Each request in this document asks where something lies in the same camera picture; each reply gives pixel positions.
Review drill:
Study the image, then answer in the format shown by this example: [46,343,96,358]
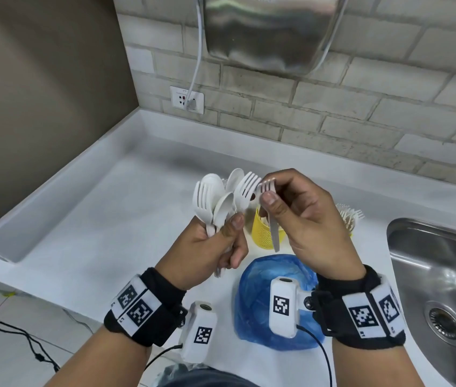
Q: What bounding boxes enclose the black floor cable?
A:
[0,300,61,374]

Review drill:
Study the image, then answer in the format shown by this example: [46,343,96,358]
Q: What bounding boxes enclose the bundle of white plastic cutlery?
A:
[192,168,263,278]

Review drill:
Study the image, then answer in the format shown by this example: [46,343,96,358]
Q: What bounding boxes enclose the stainless steel sink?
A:
[386,217,456,387]

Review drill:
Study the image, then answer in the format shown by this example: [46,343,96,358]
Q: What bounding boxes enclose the person's dark shorts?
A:
[167,368,261,387]

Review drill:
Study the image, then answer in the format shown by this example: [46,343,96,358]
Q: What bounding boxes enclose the black wristband with markers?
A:
[311,264,407,350]
[103,268,188,347]

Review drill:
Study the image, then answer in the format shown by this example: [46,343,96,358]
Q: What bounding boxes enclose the black left wristband with markers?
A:
[103,268,188,347]

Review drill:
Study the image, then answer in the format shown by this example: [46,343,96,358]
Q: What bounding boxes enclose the black right wristband with markers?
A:
[311,264,407,350]

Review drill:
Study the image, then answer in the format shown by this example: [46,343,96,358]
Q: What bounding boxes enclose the stack of white forks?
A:
[335,203,365,234]

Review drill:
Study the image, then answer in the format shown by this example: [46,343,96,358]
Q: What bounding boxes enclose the grey shoe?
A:
[159,363,190,383]

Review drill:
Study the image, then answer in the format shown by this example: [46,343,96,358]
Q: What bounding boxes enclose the white plug with cable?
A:
[185,0,205,112]

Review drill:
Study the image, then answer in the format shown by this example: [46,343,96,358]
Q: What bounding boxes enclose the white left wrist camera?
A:
[178,301,218,364]

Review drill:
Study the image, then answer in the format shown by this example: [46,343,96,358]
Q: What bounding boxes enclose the white wall socket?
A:
[169,85,205,115]

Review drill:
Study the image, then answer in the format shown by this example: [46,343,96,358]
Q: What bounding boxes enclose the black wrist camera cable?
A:
[143,344,183,369]
[295,325,333,387]

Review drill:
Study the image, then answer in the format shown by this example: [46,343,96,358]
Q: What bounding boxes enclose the white plastic fork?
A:
[256,179,281,253]

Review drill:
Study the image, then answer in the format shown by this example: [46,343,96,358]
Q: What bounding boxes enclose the blue plastic bag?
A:
[234,254,326,351]

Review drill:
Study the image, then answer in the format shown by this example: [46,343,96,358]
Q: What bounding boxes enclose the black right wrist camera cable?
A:
[295,325,333,387]

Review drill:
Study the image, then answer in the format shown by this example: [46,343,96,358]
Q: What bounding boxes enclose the person's right hand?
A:
[261,168,367,282]

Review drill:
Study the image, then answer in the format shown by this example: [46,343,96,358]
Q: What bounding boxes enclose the black left wrist camera cable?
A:
[143,344,183,369]

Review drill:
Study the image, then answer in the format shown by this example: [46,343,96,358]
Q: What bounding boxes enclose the stainless steel wall appliance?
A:
[203,0,349,76]

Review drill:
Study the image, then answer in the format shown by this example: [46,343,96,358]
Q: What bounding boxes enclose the person's left hand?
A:
[154,212,249,291]

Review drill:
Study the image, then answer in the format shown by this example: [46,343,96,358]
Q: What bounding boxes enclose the yellow mesh cup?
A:
[251,207,287,250]

